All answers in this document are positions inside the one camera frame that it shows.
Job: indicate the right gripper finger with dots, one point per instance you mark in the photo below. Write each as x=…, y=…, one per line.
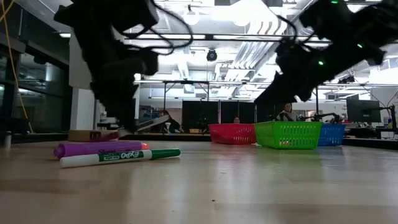
x=283, y=90

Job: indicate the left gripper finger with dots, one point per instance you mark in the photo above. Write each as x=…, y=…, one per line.
x=119, y=105

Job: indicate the thick purple Sharpie highlighter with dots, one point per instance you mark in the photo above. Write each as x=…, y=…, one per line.
x=99, y=148

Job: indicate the green Expo marker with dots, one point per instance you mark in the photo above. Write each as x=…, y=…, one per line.
x=124, y=155

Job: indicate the red plastic basket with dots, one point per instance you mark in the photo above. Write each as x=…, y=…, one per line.
x=232, y=134

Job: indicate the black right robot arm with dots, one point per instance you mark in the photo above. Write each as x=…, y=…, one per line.
x=357, y=25

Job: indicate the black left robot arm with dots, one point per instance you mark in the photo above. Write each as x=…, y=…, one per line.
x=109, y=15

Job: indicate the person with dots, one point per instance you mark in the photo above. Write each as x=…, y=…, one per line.
x=287, y=112
x=172, y=124
x=237, y=120

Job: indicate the green plastic basket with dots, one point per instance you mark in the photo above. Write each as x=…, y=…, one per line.
x=287, y=133

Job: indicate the orange highlighter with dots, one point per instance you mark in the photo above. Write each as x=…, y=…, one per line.
x=145, y=146

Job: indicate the black ceiling spotlight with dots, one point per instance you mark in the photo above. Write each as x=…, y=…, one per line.
x=346, y=79

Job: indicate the blue plastic basket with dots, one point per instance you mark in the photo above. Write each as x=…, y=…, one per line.
x=332, y=135

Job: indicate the black computer monitor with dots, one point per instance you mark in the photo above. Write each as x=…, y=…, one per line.
x=363, y=110

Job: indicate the yellow pole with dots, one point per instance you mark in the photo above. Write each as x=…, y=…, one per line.
x=20, y=93

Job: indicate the white bottle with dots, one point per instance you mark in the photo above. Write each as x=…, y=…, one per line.
x=7, y=141

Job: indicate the black aluminium table frame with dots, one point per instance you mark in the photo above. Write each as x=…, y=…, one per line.
x=186, y=137

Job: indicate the round black ceiling camera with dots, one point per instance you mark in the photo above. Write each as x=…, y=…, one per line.
x=211, y=55

